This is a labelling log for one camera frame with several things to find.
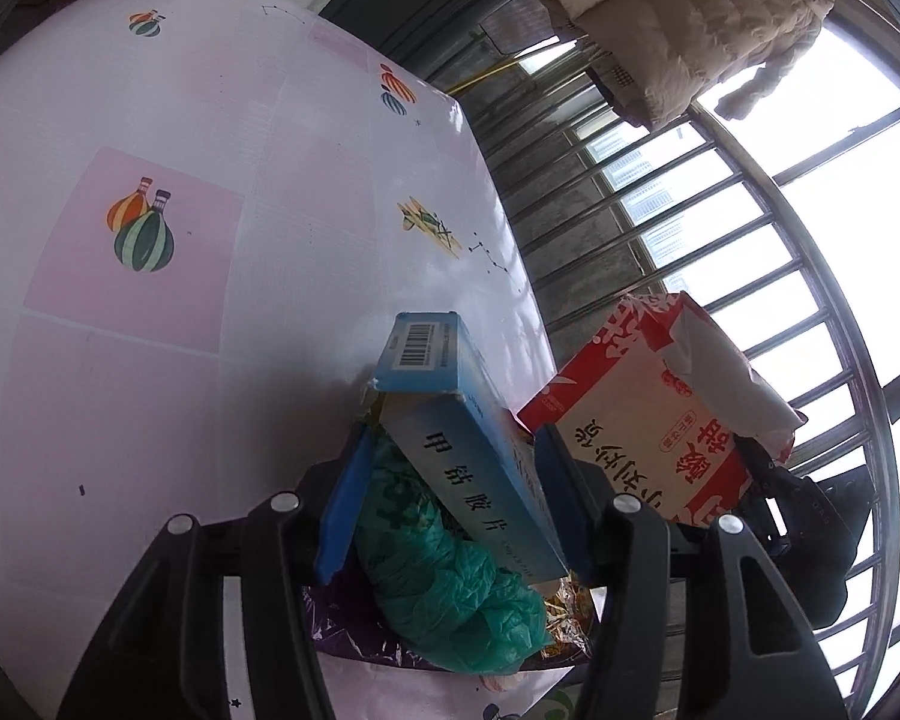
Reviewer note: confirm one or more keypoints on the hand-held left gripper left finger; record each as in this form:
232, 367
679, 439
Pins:
345, 495

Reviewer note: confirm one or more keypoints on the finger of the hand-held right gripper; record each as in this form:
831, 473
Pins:
759, 480

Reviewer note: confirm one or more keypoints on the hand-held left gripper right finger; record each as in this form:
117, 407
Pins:
562, 495

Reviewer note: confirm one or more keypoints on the blue cardboard box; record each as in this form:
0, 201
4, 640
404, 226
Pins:
465, 480

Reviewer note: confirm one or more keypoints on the large red white snack bag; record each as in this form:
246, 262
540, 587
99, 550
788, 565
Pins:
645, 427

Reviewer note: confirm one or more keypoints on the crinkled gold foil wrapper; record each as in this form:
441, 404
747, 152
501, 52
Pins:
566, 615

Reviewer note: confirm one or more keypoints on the green plastic bag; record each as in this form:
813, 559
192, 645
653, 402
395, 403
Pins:
435, 585

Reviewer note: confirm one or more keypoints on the purple wrapper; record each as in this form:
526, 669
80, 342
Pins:
345, 630

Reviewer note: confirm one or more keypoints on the metal balcony railing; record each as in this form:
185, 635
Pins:
841, 330

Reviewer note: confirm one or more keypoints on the pink printed tablecloth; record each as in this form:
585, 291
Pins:
157, 390

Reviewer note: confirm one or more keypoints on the yellow pole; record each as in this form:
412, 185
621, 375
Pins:
487, 75

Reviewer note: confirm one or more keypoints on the beige down jacket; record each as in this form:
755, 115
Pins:
682, 15

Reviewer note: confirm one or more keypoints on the black cabinet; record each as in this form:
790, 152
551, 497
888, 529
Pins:
420, 7

